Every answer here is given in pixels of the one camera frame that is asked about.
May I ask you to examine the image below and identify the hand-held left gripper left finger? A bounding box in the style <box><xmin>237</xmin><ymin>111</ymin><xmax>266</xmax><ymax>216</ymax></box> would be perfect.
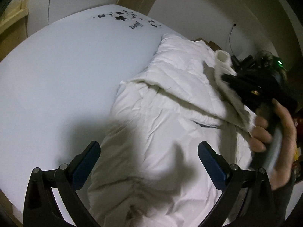
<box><xmin>23</xmin><ymin>141</ymin><xmax>101</xmax><ymax>227</ymax></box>

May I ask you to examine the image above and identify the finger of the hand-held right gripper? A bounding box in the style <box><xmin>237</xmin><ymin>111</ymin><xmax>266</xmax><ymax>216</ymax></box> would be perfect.
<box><xmin>221</xmin><ymin>73</ymin><xmax>248</xmax><ymax>88</ymax></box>
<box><xmin>236</xmin><ymin>55</ymin><xmax>254</xmax><ymax>69</ymax></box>

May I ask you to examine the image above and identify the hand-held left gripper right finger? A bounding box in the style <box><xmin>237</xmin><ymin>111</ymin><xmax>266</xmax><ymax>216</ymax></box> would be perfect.
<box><xmin>198</xmin><ymin>141</ymin><xmax>276</xmax><ymax>227</ymax></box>

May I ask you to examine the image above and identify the white puffer jacket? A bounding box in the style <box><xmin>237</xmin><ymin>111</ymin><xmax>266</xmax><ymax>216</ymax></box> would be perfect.
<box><xmin>86</xmin><ymin>33</ymin><xmax>258</xmax><ymax>227</ymax></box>

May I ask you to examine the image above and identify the person's right forearm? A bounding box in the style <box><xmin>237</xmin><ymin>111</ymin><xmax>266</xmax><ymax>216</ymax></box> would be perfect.
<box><xmin>272</xmin><ymin>173</ymin><xmax>299</xmax><ymax>227</ymax></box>

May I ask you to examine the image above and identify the person's right hand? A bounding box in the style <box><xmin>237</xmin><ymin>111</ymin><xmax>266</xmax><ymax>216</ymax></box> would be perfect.
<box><xmin>248</xmin><ymin>98</ymin><xmax>298</xmax><ymax>191</ymax></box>

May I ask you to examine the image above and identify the red yellow item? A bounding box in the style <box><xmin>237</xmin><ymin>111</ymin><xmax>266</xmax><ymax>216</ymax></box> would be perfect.
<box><xmin>293</xmin><ymin>115</ymin><xmax>303</xmax><ymax>185</ymax></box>

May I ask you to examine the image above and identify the bed with white sheet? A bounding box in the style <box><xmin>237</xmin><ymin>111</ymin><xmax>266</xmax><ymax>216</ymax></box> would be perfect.
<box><xmin>0</xmin><ymin>4</ymin><xmax>190</xmax><ymax>220</ymax></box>

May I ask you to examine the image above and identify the wooden bedside cabinet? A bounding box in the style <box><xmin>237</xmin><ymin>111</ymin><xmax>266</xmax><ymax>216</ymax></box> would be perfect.
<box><xmin>0</xmin><ymin>0</ymin><xmax>29</xmax><ymax>55</ymax></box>

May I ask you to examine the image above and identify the black wall cable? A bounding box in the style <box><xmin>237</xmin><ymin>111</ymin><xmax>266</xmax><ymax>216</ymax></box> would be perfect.
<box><xmin>228</xmin><ymin>23</ymin><xmax>238</xmax><ymax>58</ymax></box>

